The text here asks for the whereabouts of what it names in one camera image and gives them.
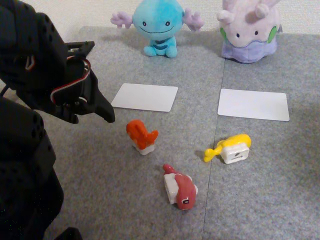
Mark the orange shrimp sushi toy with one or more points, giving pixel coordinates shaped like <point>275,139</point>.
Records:
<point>138,132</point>

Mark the blue Wooper plush toy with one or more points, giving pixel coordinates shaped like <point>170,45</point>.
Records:
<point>157,20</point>

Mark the red tuna sushi toy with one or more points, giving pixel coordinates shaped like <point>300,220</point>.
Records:
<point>183,190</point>

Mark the yellow egg sushi toy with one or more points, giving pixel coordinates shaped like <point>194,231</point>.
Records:
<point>235,150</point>

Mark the purple Goomy plush toy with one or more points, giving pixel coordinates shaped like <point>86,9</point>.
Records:
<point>250,32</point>

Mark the white rectangular card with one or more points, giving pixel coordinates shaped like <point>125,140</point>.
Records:
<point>252,105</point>
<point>145,97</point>

